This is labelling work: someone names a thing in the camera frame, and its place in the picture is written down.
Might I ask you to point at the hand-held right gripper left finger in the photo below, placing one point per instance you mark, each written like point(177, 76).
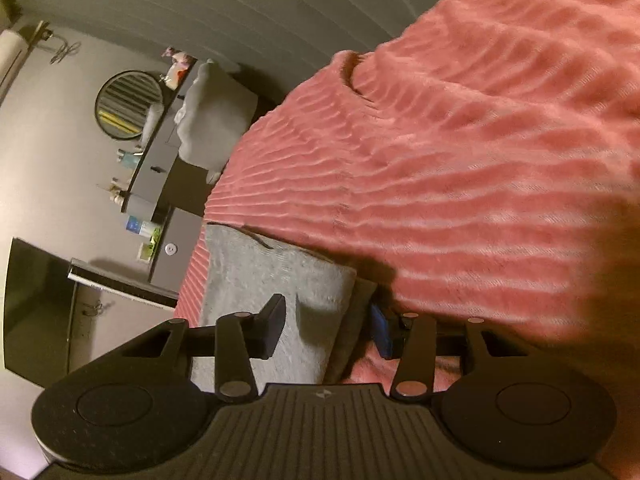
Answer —
point(272, 321)

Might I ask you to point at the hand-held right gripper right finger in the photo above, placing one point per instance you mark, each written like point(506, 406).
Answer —
point(382, 334)

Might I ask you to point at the grey knitted sweater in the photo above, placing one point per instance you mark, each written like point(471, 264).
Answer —
point(260, 280)

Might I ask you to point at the small grey cabinet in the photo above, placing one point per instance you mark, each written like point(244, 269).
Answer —
point(172, 260)

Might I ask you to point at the green tray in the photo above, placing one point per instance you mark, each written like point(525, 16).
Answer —
point(152, 242)

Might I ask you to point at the tall white standing panel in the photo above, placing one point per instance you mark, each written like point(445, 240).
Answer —
point(125, 285)

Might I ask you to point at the blue and white box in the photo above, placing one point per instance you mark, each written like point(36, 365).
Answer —
point(133, 224)

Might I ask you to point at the pink ribbed blanket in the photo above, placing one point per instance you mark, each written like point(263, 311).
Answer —
point(450, 170)

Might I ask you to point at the grey vanity desk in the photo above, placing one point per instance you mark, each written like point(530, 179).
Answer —
point(157, 160)

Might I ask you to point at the grey upholstered chair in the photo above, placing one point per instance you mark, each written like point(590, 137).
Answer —
point(215, 115)

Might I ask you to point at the pink plush toy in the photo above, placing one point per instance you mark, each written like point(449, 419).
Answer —
point(178, 57)

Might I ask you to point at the wall television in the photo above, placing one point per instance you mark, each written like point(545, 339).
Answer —
point(35, 310)

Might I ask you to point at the round wall mirror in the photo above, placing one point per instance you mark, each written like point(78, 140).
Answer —
point(127, 105)

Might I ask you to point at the white wall appliance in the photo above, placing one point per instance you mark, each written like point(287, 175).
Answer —
point(11, 57)

